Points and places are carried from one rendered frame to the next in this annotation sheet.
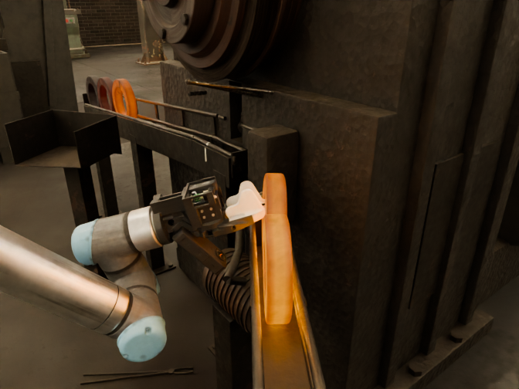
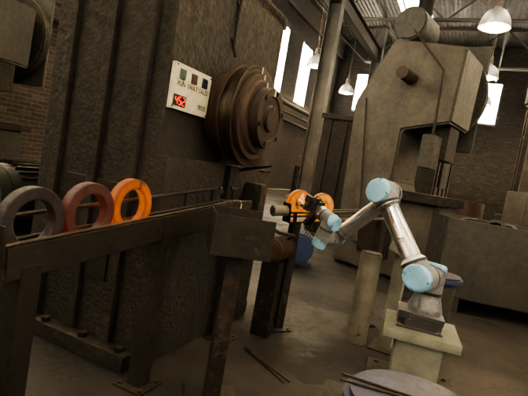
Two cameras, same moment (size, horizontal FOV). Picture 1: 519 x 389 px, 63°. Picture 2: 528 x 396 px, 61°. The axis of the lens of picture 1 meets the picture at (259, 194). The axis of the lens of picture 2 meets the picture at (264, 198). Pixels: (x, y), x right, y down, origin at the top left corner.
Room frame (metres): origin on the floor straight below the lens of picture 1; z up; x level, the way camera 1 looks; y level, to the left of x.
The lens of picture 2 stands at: (2.03, 2.05, 0.90)
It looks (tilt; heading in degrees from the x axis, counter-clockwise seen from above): 4 degrees down; 241
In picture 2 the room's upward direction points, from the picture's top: 10 degrees clockwise
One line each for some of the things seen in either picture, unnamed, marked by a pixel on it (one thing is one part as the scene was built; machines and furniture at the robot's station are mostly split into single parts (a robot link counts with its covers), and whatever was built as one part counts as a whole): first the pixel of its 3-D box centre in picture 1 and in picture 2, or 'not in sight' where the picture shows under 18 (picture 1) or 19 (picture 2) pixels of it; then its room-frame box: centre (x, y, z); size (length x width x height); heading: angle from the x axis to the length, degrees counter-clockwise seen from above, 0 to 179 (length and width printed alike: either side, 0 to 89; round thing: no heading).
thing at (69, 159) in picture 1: (82, 218); (225, 309); (1.33, 0.63, 0.36); 0.26 x 0.20 x 0.72; 72
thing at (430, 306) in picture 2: not in sight; (426, 301); (0.36, 0.69, 0.42); 0.15 x 0.15 x 0.10
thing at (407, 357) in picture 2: not in sight; (413, 361); (0.36, 0.70, 0.13); 0.40 x 0.40 x 0.26; 44
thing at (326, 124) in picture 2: not in sight; (346, 180); (-1.95, -2.92, 0.88); 1.71 x 0.92 x 1.76; 37
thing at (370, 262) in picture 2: not in sight; (363, 297); (0.26, 0.19, 0.26); 0.12 x 0.12 x 0.52
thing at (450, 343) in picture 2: not in sight; (419, 330); (0.36, 0.70, 0.28); 0.32 x 0.32 x 0.04; 44
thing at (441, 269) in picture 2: not in sight; (430, 276); (0.36, 0.70, 0.53); 0.13 x 0.12 x 0.14; 21
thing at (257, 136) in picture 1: (273, 177); (252, 205); (0.94, -0.03, 0.68); 0.11 x 0.08 x 0.24; 127
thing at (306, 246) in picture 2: not in sight; (298, 245); (-0.43, -1.57, 0.17); 0.57 x 0.31 x 0.34; 57
